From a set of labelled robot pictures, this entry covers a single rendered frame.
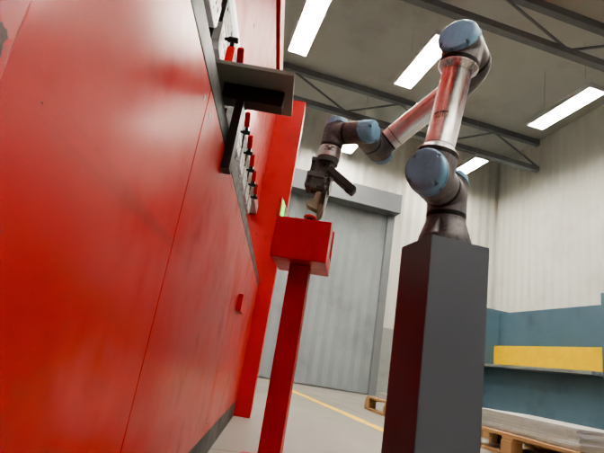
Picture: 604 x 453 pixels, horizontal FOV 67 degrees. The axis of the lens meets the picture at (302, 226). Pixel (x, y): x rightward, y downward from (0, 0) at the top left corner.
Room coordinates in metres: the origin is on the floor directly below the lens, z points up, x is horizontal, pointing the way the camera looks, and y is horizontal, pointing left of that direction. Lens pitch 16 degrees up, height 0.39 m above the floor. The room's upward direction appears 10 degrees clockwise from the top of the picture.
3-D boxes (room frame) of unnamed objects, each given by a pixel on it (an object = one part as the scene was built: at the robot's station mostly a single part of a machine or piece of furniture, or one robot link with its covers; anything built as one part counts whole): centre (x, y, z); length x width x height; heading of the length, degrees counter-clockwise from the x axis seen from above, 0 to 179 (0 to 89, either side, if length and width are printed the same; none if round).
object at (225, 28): (1.14, 0.35, 1.26); 0.15 x 0.09 x 0.17; 1
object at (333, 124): (1.39, -0.06, 1.14); 0.09 x 0.08 x 0.11; 53
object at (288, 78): (0.97, 0.20, 1.00); 0.26 x 0.18 x 0.01; 91
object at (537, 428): (3.50, -2.04, 0.21); 1.03 x 0.64 x 0.13; 16
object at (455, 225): (1.28, -0.42, 0.82); 0.15 x 0.15 x 0.10
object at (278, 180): (3.24, 0.55, 1.15); 0.85 x 0.25 x 2.30; 91
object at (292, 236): (1.35, -0.02, 0.75); 0.20 x 0.16 x 0.18; 172
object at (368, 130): (1.34, -0.15, 1.13); 0.11 x 0.11 x 0.08; 53
